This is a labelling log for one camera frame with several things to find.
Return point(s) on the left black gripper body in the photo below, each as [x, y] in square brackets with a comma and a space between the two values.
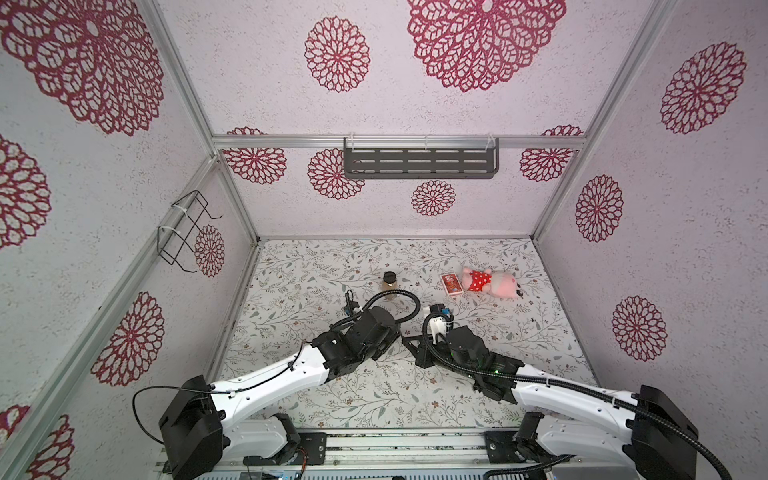
[376, 353]

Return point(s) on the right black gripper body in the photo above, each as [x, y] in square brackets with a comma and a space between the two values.
[433, 354]

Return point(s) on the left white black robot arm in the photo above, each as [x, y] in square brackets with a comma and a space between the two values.
[207, 423]

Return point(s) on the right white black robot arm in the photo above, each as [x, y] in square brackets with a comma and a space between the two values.
[645, 430]

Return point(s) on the spice jar black lid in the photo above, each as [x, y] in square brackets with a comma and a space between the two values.
[389, 284]

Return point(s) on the red playing card box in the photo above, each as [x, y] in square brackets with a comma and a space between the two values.
[452, 285]

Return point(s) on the pink plush toy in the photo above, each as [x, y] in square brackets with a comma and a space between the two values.
[495, 283]

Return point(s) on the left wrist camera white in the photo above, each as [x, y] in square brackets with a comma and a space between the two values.
[351, 305]

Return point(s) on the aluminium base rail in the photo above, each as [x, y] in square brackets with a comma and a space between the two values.
[422, 453]

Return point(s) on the dark grey wall shelf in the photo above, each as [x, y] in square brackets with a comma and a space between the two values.
[422, 163]

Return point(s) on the black wire wall rack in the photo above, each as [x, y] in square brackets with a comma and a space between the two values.
[193, 243]

